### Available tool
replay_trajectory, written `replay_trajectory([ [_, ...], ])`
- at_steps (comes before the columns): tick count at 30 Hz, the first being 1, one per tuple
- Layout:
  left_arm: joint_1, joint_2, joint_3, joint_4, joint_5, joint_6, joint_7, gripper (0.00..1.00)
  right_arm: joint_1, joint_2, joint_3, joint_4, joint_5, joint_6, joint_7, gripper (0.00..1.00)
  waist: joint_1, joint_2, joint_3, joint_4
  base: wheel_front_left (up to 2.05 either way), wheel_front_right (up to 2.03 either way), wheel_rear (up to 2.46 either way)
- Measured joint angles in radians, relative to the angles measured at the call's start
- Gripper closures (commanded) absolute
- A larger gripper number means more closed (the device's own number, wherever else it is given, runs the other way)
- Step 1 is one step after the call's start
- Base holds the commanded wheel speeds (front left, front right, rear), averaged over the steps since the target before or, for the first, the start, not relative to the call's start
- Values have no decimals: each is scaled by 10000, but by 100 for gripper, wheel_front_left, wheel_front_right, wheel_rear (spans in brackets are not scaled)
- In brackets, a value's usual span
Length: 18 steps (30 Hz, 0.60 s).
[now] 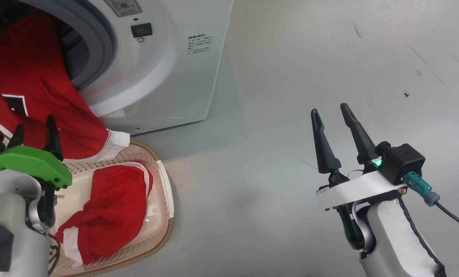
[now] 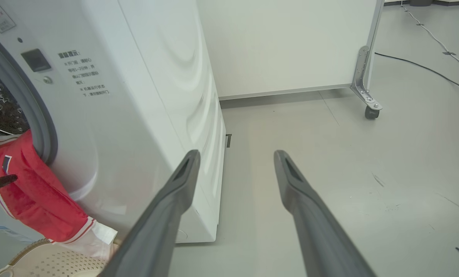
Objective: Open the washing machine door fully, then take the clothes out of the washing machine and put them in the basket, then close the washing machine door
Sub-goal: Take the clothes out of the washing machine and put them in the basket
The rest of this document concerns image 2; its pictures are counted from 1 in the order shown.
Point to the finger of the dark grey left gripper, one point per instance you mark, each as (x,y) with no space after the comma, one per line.
(0,181)

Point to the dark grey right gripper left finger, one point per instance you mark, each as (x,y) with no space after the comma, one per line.
(164,215)

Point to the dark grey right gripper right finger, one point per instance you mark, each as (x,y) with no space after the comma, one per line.
(318,231)

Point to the red garment with striped cuffs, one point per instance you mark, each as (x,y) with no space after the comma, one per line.
(37,192)

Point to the cream perforated laundry basket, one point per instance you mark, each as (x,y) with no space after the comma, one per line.
(48,263)

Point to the white front-load washing machine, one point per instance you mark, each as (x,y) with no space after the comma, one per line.
(137,96)

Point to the blue energy label sticker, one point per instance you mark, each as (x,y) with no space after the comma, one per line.
(10,232)

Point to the white wheeled partition panel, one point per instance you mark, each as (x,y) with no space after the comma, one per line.
(283,42)

